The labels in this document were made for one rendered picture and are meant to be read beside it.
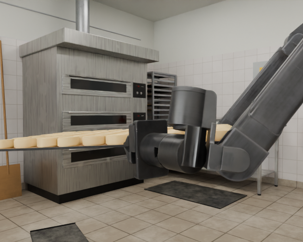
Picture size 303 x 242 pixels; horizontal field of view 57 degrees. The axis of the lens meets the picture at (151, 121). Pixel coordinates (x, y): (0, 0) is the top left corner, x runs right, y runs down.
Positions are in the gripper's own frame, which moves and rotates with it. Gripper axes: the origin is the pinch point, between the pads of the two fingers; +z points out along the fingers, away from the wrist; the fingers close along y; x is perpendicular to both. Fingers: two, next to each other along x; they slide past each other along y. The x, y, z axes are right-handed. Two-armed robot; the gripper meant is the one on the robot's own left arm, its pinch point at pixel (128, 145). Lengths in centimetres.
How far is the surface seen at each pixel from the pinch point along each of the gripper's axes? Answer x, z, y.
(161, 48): 309, 419, -147
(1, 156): 8, 373, 41
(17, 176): 23, 349, 66
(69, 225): 48, 212, 94
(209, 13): 337, 307, -186
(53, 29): 85, 386, -144
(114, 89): 140, 295, -45
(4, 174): 8, 346, 61
